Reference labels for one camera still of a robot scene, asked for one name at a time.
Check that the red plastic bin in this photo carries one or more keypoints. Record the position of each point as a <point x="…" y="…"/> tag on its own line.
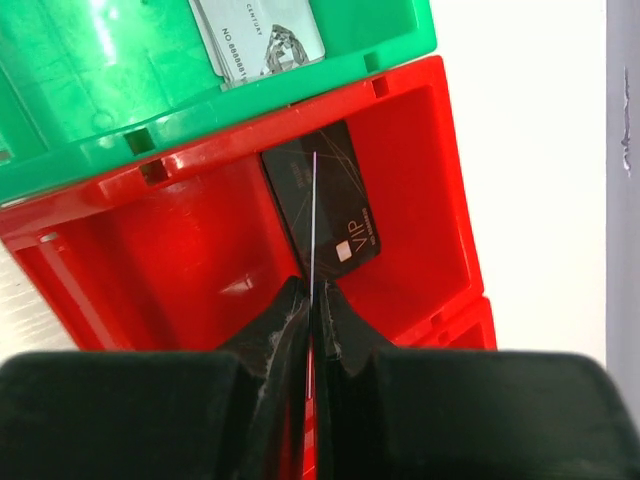
<point x="179" y="253"/>
<point x="470" y="327"/>

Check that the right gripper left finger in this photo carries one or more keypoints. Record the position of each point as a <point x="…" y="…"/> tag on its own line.
<point x="235" y="412"/>

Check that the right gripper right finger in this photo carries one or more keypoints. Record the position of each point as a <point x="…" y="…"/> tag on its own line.
<point x="390" y="412"/>

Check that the silver VIP card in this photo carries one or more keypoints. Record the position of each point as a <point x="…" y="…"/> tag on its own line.
<point x="247" y="41"/>

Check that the green plastic bin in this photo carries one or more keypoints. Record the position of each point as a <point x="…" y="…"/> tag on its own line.
<point x="91" y="86"/>

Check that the dark grey card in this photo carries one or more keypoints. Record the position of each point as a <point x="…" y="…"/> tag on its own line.
<point x="311" y="276"/>

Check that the black card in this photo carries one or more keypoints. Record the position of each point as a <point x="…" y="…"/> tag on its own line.
<point x="346" y="234"/>

